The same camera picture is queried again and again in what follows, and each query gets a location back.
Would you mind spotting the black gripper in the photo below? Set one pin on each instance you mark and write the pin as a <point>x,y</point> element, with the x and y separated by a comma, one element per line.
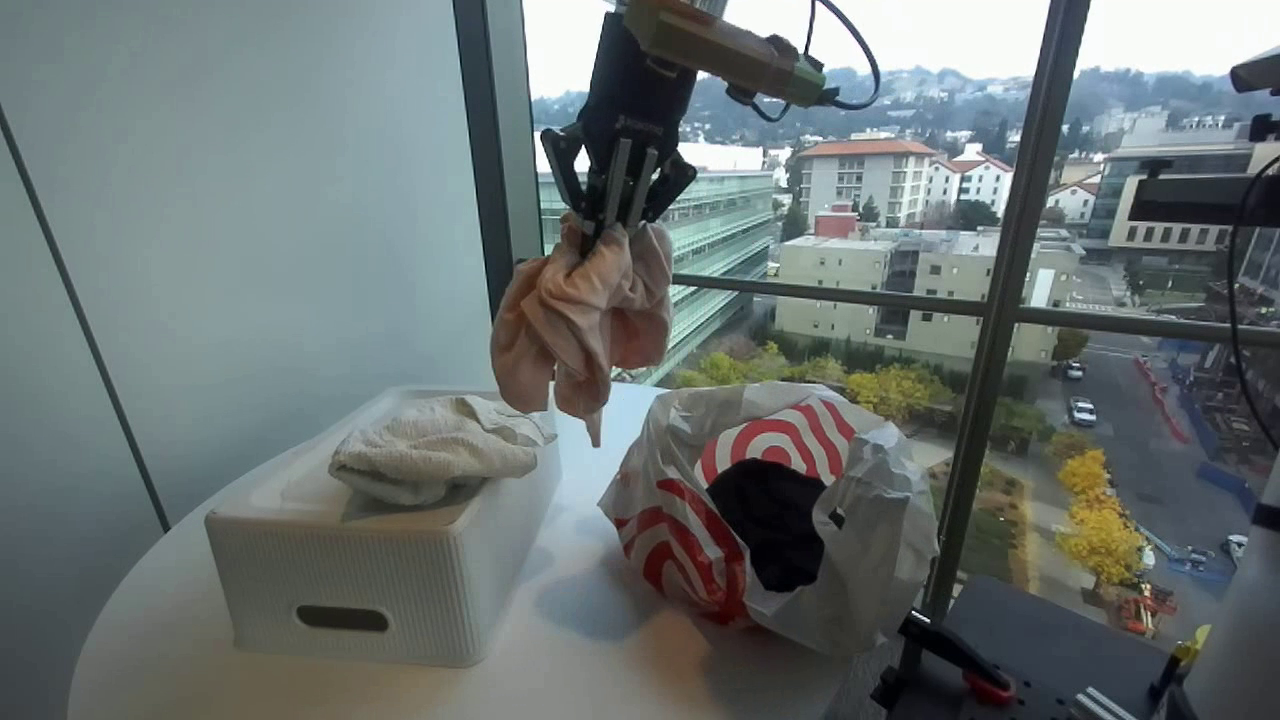
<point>640,94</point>

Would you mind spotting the peach shirt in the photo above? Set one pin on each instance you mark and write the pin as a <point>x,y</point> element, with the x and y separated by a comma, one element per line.
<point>573,321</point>

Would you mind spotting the white terry towel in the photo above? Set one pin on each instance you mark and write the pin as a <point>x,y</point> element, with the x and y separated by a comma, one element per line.
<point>426,444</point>

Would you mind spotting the dark blue shirt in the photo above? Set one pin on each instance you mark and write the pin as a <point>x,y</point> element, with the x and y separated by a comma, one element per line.
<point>769,526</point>

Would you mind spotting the white red-printed plastic bag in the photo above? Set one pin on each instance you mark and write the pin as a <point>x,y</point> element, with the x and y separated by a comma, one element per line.
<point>666,535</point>

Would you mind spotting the metal stand pole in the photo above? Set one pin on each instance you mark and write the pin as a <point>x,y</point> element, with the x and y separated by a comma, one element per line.
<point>992,344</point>

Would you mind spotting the white plastic storage box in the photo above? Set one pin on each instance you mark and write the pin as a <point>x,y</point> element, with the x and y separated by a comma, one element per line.
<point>401,574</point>

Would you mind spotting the metal balcony railing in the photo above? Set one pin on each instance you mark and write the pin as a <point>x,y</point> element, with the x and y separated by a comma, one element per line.
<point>1106,321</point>

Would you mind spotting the white parked car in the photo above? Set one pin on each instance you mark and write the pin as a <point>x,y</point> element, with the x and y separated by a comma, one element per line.
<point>1082,412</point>

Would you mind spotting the black red clamp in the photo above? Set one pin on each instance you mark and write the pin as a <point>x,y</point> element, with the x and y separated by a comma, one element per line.
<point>955,653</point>

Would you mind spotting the black side platform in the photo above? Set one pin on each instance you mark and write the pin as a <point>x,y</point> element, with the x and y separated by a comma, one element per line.
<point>1064,643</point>

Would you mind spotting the dark window frame post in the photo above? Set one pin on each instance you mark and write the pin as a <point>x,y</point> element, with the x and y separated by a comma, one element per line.
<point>503,146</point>

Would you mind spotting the olive wrist camera bar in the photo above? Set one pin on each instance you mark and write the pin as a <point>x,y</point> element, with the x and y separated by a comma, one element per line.
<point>726,49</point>

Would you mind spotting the black mounted camera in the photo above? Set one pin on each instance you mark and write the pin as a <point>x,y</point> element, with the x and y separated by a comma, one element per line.
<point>1201,197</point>

